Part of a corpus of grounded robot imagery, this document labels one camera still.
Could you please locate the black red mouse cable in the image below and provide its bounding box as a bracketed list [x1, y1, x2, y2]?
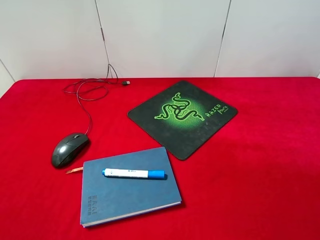
[62, 63, 132, 136]

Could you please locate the white blue marker pen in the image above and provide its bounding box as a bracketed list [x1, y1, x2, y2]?
[101, 168, 166, 180]

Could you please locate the black computer mouse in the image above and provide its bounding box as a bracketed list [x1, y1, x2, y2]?
[51, 133, 89, 169]

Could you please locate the blue hardcover notebook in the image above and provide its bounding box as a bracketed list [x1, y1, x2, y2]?
[80, 147, 182, 227]

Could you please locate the black green Razer mousepad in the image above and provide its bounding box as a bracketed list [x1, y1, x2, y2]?
[127, 80, 238, 161]

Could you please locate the orange ribbon bookmark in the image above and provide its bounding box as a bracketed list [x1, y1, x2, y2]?
[65, 167, 84, 174]

